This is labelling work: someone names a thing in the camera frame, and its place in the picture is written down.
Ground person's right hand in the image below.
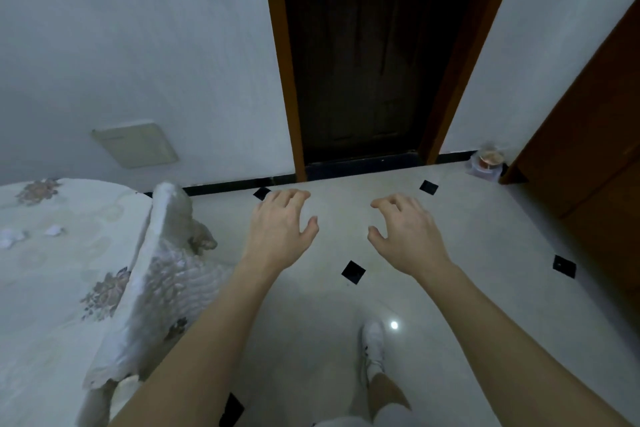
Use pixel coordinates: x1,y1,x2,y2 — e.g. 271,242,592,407
367,193,454,279

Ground person's left hand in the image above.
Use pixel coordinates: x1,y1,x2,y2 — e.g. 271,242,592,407
240,188,320,274

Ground person's right forearm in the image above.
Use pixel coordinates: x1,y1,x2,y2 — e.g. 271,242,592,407
415,264,633,427

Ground person's left forearm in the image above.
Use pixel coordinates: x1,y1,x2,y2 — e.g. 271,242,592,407
107,261,282,427

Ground black baseboard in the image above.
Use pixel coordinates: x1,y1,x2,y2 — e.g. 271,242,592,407
144,150,478,198

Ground white shoe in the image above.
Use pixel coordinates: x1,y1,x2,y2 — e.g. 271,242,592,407
359,320,387,388

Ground clear plastic container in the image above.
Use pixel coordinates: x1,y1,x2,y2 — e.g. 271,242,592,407
469,143,507,180

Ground person's leg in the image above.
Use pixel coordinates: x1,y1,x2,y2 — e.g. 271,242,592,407
367,372,412,423

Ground white shorts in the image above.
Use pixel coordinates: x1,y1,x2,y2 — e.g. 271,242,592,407
312,403,417,427

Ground dark wooden door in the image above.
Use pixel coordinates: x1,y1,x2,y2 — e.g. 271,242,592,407
277,0,492,165

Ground brown wooden cabinet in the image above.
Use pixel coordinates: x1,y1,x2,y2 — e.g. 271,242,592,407
499,0,640,295

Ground floral quilted bedspread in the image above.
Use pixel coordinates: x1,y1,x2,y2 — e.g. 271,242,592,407
0,176,237,427

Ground brown wooden door frame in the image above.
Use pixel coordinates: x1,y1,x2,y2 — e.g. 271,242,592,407
258,0,527,183

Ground beige wall panel cover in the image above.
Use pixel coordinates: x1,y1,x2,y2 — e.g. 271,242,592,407
91,122,180,170

